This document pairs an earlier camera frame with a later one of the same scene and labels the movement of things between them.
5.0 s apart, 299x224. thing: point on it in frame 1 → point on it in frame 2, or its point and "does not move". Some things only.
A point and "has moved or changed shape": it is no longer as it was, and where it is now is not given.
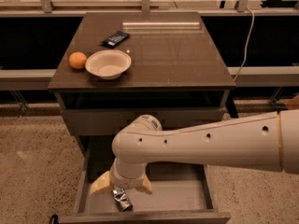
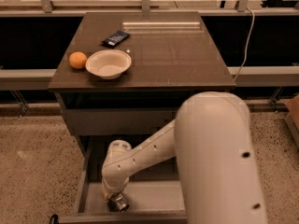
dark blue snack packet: (114, 39) does not move
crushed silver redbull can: (121, 200) has moved or changed shape
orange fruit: (78, 60) does not move
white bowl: (109, 64) does not move
